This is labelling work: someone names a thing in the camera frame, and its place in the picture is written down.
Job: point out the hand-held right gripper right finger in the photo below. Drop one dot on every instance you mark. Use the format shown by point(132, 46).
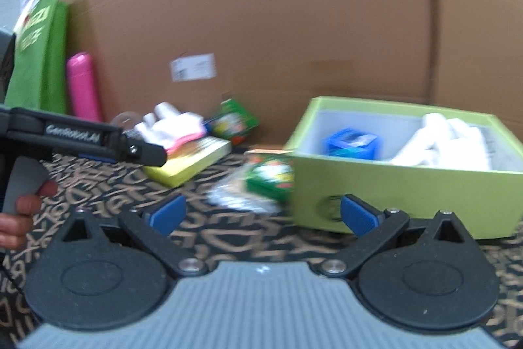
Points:
point(357, 216)

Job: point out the clear plastic cup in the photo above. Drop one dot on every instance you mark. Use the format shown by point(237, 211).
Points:
point(126, 122)

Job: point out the copper brown box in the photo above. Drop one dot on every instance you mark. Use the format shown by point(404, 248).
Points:
point(265, 150)

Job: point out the large brown cardboard sheet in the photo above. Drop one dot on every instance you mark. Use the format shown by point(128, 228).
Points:
point(306, 13)

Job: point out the flat yellow box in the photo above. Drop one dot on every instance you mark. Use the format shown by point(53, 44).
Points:
point(192, 161)

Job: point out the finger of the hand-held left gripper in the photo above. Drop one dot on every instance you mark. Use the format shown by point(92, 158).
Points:
point(143, 152)

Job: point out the white glove pink cuff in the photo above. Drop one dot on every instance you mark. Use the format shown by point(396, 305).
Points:
point(445, 144)
point(171, 126)

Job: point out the light green cardboard box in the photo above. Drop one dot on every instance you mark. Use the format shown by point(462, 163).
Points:
point(408, 189)

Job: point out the green tote bag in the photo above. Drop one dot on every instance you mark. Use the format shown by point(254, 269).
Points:
point(41, 58)

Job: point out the pink thermos bottle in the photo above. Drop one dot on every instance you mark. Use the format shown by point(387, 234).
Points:
point(83, 87)

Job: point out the black patterned mat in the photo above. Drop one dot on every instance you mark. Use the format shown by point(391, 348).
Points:
point(253, 238)

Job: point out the blue cube box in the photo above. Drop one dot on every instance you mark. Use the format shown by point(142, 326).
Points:
point(351, 144)

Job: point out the clear plastic bag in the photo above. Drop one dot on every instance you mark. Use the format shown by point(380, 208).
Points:
point(233, 197)

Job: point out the small green box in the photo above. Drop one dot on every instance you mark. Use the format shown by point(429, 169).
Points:
point(271, 177)

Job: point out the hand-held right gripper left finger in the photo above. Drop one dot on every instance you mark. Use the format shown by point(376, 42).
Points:
point(167, 214)

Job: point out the white shipping label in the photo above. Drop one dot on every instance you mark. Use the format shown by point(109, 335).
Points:
point(193, 67)

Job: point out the person's left hand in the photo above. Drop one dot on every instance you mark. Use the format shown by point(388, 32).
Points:
point(18, 222)

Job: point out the green printed packet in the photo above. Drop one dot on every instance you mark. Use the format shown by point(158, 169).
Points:
point(233, 122)

